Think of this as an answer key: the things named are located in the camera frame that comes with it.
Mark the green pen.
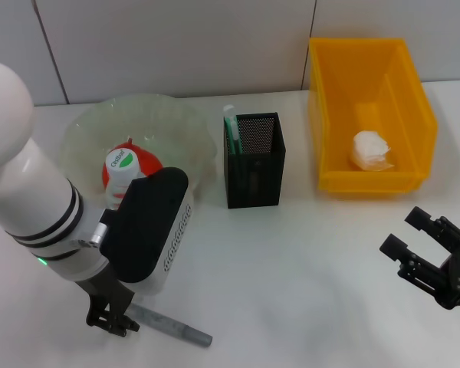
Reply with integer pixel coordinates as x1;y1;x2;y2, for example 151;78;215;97
222;105;242;157

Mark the grey marker pen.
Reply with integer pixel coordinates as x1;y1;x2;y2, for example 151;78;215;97
129;302;215;349

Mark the white paper ball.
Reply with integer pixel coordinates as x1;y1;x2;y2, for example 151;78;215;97
351;130;396;172

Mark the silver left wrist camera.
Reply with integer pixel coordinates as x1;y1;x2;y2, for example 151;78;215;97
98;166;193;296

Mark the red-orange orange fruit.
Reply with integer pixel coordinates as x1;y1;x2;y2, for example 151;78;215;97
101;138;165;189

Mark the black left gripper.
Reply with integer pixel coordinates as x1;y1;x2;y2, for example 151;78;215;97
74;264;142;338

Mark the translucent wavy glass fruit plate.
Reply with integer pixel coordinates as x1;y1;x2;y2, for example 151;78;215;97
57;94;219;208

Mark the clear green-label water bottle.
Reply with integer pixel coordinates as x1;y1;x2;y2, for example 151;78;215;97
104;148;143;211

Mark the yellow plastic bin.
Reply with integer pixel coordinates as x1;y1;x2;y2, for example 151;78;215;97
308;37;440;195

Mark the black mesh pen holder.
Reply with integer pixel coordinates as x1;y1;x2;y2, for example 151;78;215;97
222;112;288;210

